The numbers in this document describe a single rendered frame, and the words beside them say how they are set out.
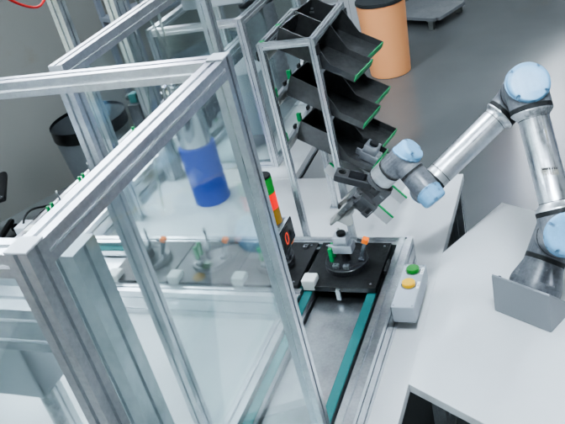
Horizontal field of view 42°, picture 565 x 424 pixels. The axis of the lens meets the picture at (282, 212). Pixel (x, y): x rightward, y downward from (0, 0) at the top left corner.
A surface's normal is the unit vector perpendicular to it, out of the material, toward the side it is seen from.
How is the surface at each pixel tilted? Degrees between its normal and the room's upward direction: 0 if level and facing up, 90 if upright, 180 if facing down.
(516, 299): 90
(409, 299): 0
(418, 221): 0
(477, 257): 0
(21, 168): 90
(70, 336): 90
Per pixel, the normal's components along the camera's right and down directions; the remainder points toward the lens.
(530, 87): -0.20, -0.20
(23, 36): 0.66, 0.25
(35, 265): 0.92, -0.01
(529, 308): -0.72, 0.48
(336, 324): -0.22, -0.84
